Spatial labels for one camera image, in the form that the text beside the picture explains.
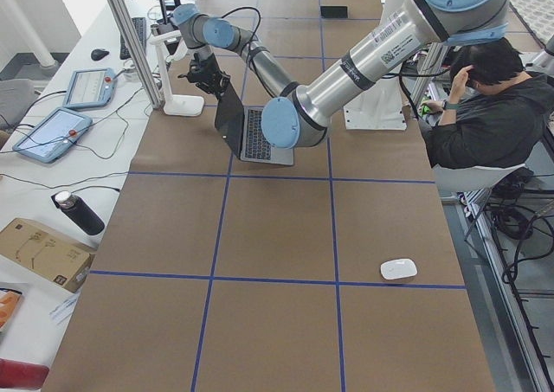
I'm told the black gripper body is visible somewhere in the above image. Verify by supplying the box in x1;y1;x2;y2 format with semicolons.
185;53;230;94

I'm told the grey laptop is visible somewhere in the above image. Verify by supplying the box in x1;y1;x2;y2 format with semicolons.
215;84;294;166

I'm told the black mouse pad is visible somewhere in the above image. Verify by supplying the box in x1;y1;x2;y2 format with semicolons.
319;5;348;19

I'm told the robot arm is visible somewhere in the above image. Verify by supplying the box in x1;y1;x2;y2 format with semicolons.
173;0;509;148

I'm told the white desk lamp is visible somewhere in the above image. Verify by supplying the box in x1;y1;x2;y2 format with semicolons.
149;24;204;117

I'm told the black computer mouse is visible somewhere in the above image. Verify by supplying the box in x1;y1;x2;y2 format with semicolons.
90;48;110;61

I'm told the white computer mouse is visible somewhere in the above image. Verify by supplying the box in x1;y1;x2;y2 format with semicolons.
380;258;418;280

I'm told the black keyboard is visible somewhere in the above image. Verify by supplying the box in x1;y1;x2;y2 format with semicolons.
119;16;148;61

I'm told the blue teach pendant far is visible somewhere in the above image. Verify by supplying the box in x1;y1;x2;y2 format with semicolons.
62;67;117;110

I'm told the blue teach pendant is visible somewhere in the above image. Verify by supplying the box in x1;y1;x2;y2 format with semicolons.
12;107;93;164
62;67;117;110

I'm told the blue teach pendant near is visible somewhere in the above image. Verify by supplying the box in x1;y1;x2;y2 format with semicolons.
12;107;93;164

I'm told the black water bottle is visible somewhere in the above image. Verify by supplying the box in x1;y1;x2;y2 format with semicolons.
51;190;105;235

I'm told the cardboard box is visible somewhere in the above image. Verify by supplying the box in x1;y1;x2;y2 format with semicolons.
1;218;95;292

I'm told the white chair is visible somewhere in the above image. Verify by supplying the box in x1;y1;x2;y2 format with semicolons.
432;164;525;192

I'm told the seated person in black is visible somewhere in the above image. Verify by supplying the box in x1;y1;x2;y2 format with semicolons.
419;38;553;169

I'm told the aluminium frame post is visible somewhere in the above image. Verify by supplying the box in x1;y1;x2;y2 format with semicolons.
107;0;162;109

